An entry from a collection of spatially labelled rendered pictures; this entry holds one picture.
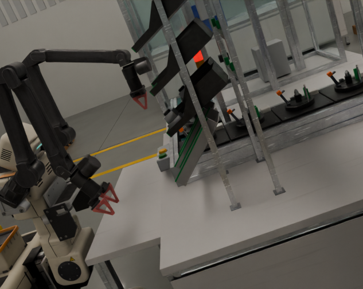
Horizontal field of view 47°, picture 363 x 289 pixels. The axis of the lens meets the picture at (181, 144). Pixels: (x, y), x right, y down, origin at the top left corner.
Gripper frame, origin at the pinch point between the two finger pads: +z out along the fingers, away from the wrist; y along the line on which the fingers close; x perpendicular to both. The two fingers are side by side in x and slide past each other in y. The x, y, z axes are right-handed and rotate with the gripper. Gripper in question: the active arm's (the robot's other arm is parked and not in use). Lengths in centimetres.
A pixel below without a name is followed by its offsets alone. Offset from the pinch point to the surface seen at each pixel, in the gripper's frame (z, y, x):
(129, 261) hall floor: 121, 87, 72
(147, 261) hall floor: 122, 77, 57
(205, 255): 39, -70, -8
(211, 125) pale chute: 6, -46, -26
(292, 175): 39, -38, -47
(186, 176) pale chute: 21.4, -43.1, -9.9
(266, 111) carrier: 28, 13, -52
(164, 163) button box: 29.7, 3.2, 3.4
